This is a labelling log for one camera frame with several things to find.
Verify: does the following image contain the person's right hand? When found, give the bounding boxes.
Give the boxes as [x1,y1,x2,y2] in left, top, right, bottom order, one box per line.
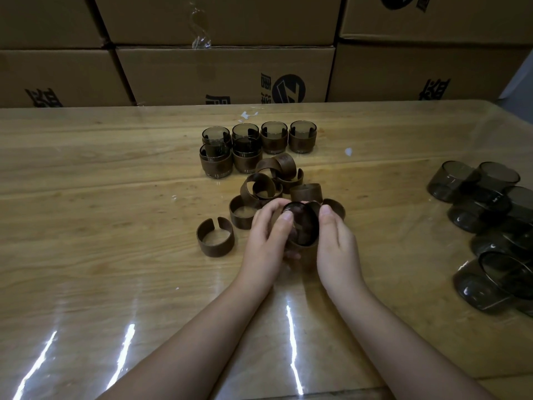
[316,203,369,304]

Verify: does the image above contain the person's left hand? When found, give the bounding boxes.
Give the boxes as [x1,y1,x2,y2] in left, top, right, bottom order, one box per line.
[237,198,303,296]

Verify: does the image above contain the smoky tinted glass cup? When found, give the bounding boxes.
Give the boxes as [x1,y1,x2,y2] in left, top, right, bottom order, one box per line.
[231,137,264,174]
[282,201,320,248]
[231,123,262,144]
[260,121,289,154]
[288,120,318,154]
[199,142,234,179]
[202,126,232,148]

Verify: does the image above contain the pile of brown sleeve rings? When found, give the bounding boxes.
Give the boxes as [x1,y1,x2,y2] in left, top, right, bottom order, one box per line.
[229,152,305,231]

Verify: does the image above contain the cluster of smoky glass cups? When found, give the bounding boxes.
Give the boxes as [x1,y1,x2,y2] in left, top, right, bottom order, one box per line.
[426,160,533,317]

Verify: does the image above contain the person's right forearm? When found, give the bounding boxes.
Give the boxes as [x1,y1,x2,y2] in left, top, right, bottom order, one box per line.
[333,287,496,400]

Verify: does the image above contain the person's left forearm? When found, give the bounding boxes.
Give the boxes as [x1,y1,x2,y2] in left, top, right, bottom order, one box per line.
[98,283,271,400]

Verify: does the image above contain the stack of brown cardboard boxes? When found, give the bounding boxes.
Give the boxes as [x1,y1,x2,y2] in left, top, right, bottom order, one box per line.
[0,0,533,109]

